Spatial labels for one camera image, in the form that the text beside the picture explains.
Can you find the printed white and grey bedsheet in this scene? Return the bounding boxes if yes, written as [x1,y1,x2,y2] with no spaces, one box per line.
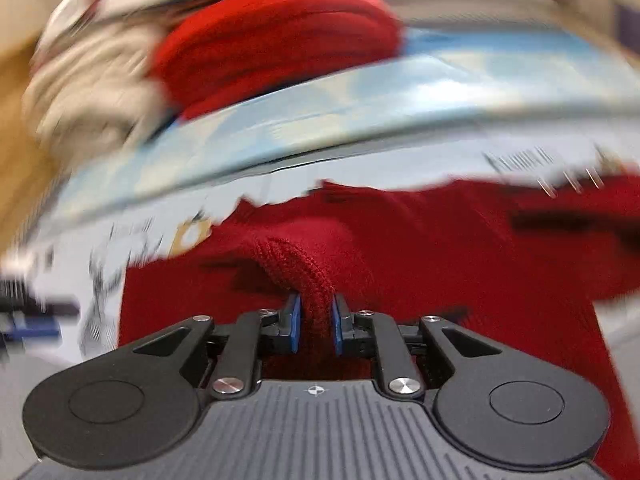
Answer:
[0,142,640,480]

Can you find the beige cloth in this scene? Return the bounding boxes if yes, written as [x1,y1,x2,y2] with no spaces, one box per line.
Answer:
[22,0,173,161]

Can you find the red knit sweater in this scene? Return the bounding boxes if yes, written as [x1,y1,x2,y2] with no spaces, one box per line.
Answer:
[117,177,640,466]

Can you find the folded red knit clothes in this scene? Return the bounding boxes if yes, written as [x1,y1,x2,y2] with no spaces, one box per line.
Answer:
[149,0,405,122]

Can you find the light blue printed blanket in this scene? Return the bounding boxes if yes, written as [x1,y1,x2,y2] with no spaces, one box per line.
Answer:
[47,25,640,223]

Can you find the wooden bed frame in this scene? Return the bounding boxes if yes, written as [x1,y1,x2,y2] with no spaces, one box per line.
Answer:
[0,42,68,256]

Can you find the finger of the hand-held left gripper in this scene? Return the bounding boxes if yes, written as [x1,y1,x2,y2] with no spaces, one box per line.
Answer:
[0,321,63,342]
[0,296,81,318]

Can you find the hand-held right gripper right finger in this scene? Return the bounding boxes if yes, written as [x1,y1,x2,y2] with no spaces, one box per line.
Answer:
[331,293,504,402]

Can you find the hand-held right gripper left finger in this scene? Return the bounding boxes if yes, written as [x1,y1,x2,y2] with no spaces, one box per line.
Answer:
[120,294,302,402]

